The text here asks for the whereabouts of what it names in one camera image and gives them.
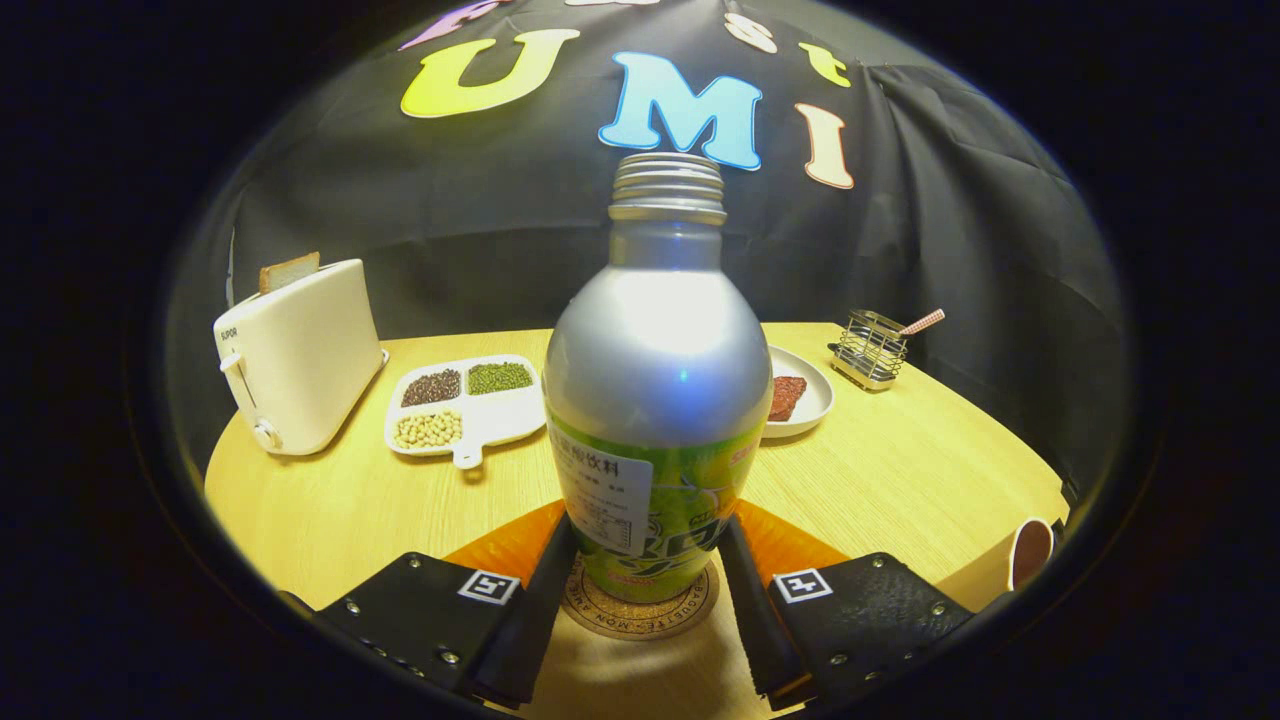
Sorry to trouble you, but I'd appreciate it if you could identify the pile of dark red beans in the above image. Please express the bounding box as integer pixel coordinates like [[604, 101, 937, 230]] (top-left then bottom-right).
[[402, 369, 463, 407]]

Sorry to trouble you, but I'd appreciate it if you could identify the white round plate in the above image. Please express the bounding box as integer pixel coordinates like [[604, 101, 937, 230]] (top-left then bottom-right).
[[765, 345, 835, 440]]

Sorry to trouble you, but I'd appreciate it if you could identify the beige cup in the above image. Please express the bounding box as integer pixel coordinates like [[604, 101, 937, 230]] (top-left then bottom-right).
[[1007, 517, 1057, 591]]

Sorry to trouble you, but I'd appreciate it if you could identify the metal wire basket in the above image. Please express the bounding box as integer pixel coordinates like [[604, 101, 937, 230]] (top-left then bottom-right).
[[828, 309, 909, 391]]

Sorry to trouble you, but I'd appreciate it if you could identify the white divided dish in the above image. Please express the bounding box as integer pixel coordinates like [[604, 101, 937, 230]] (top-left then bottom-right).
[[385, 354, 548, 470]]

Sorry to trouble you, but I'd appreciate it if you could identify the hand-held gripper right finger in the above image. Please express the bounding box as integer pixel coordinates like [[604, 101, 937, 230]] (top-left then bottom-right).
[[718, 500, 976, 711]]

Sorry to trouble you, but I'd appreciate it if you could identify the white toaster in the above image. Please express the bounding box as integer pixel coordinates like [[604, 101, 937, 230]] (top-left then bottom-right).
[[213, 259, 390, 457]]

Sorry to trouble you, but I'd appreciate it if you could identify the pile of yellow soybeans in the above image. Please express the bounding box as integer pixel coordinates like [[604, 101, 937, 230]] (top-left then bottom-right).
[[393, 410, 464, 450]]

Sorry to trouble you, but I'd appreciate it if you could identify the wooden table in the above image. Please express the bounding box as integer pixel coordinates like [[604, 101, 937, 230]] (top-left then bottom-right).
[[204, 322, 1071, 720]]

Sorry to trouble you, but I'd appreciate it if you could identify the pile of green beans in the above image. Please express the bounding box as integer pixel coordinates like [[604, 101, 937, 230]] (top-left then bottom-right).
[[467, 362, 534, 395]]

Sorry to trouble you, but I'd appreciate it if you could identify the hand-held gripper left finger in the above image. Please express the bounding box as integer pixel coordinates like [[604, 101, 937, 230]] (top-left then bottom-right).
[[280, 500, 581, 711]]

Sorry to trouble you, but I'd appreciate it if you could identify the silver green juice bottle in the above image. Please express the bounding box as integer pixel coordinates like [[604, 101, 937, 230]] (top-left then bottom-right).
[[544, 152, 774, 604]]

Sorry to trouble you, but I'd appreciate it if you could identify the round cork coaster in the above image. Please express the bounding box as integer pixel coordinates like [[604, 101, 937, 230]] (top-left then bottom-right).
[[560, 562, 721, 642]]

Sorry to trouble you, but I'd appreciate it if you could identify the bread slice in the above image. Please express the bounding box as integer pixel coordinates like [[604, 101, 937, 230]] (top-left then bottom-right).
[[259, 251, 322, 295]]

